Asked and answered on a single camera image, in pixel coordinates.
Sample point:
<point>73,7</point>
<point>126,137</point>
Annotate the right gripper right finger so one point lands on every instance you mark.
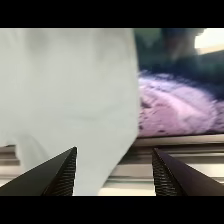
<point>176,181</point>

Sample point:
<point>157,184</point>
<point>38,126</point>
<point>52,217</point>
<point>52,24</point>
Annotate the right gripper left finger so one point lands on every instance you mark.
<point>50,180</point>

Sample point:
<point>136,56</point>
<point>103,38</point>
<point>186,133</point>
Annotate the pale blue garment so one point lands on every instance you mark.
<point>66,93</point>

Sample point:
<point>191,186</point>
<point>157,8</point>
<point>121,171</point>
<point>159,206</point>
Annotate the silver frame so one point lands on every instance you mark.
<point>133,166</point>

